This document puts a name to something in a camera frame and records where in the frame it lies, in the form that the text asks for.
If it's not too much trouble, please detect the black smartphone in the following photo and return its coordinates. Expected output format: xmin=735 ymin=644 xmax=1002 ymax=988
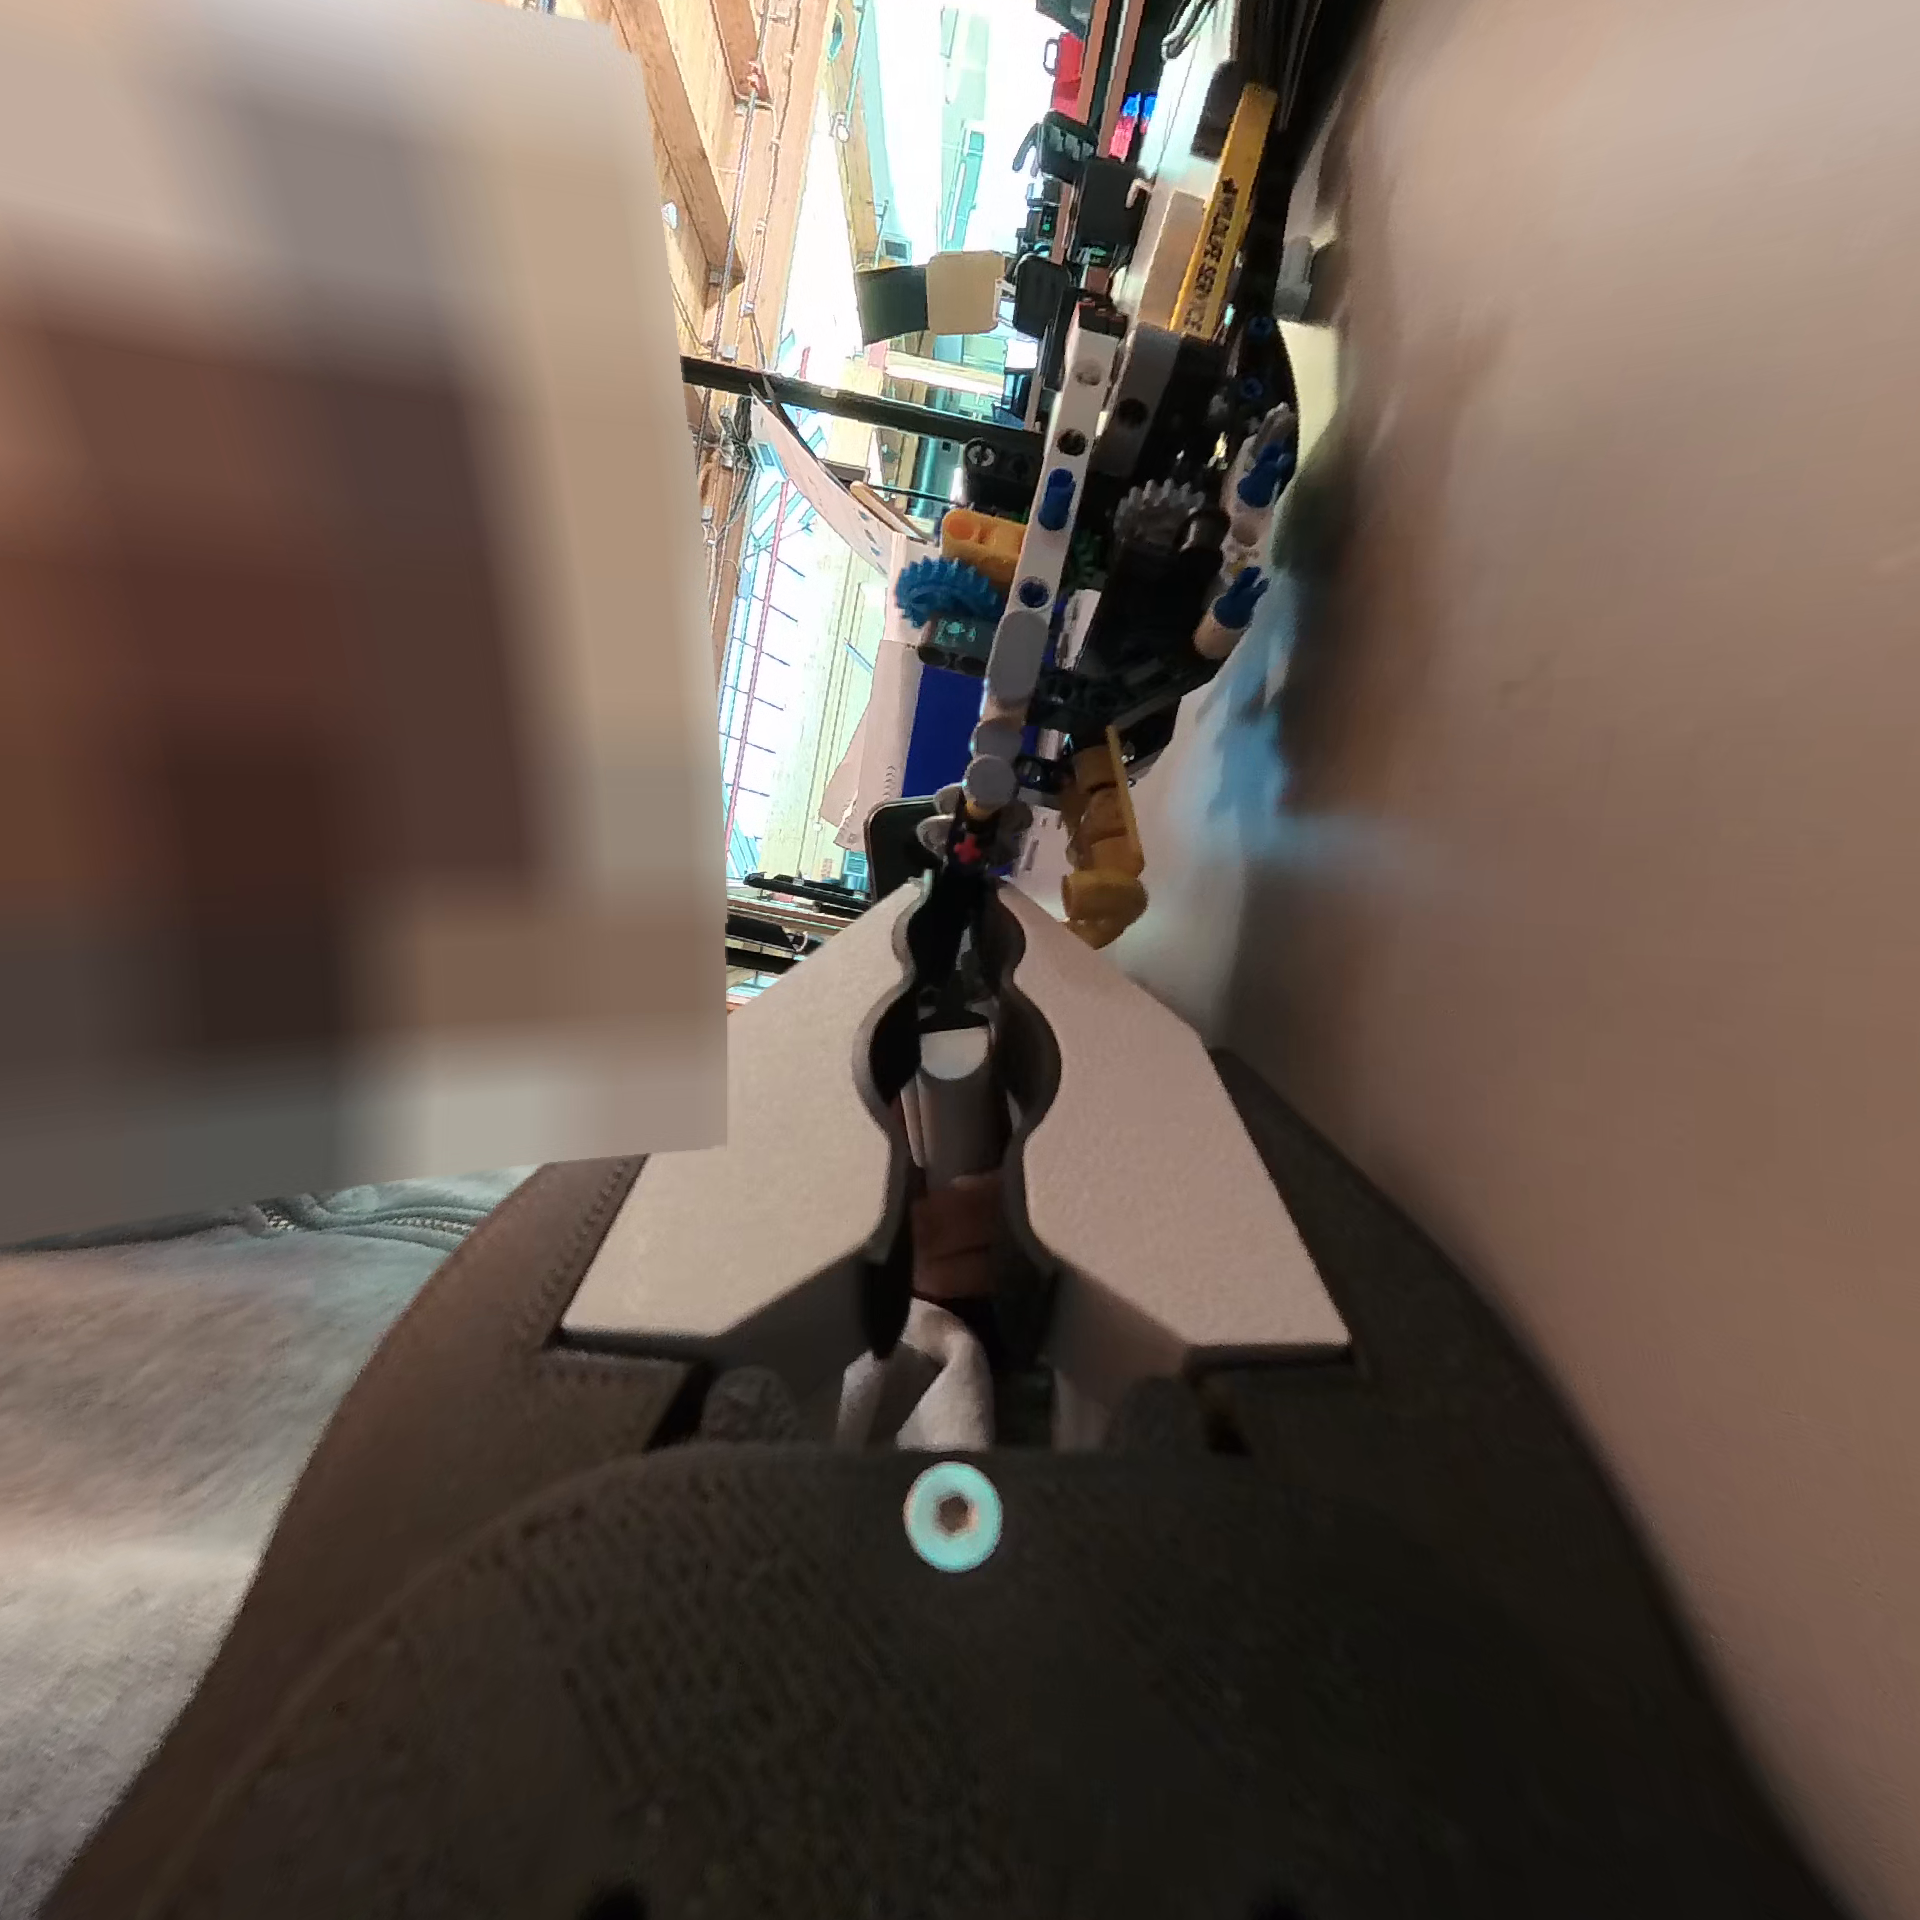
xmin=864 ymin=797 xmax=952 ymax=913

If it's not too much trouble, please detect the yellow printed strip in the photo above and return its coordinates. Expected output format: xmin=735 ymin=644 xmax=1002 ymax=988
xmin=1168 ymin=82 xmax=1280 ymax=341

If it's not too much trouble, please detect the pale wooden block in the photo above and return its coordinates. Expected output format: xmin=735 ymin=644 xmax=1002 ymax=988
xmin=1123 ymin=187 xmax=1206 ymax=327

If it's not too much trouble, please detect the grey hooded sweatshirt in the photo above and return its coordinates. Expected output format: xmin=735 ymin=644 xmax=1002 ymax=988
xmin=0 ymin=1171 xmax=544 ymax=1920

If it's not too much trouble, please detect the white cardboard sheet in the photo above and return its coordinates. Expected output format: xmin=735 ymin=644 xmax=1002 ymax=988
xmin=747 ymin=402 xmax=935 ymax=605

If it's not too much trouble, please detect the blue box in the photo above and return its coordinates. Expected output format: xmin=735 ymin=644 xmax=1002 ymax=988
xmin=897 ymin=661 xmax=1003 ymax=817

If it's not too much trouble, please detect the black metal beam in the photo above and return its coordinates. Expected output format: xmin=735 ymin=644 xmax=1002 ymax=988
xmin=682 ymin=355 xmax=1051 ymax=455

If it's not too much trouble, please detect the multicoloured lego technic model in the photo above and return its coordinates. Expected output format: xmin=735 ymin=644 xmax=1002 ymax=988
xmin=897 ymin=292 xmax=1305 ymax=1038

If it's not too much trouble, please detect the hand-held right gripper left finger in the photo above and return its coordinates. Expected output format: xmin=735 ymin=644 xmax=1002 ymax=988
xmin=563 ymin=882 xmax=922 ymax=1345

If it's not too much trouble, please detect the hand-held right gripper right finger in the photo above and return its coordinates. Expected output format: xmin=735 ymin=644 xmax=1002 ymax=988
xmin=993 ymin=882 xmax=1355 ymax=1377

